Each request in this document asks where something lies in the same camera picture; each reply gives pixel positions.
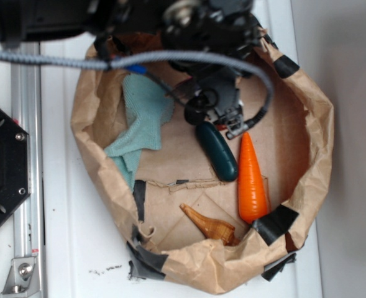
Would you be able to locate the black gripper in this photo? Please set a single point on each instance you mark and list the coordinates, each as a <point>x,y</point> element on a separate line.
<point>215,97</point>

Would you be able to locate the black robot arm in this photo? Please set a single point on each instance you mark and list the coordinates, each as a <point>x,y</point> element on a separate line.
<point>209,40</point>

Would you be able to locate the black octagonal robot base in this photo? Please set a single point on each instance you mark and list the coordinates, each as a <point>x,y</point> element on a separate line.
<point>14,169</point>

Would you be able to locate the dark green toy cucumber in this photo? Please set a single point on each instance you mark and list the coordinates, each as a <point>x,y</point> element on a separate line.
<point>218,151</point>

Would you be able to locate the teal knitted cloth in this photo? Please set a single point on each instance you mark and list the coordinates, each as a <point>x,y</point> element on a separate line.
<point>147,109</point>

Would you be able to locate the orange toy carrot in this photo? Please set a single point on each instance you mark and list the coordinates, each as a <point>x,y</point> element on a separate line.
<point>252,200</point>

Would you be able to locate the brown paper bag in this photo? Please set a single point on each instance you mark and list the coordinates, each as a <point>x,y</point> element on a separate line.
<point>293,144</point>

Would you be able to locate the brown spiral seashell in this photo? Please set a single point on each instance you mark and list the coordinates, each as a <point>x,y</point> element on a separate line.
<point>212,228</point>

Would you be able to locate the metal corner bracket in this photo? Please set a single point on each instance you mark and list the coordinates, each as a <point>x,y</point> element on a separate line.
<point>23,278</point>

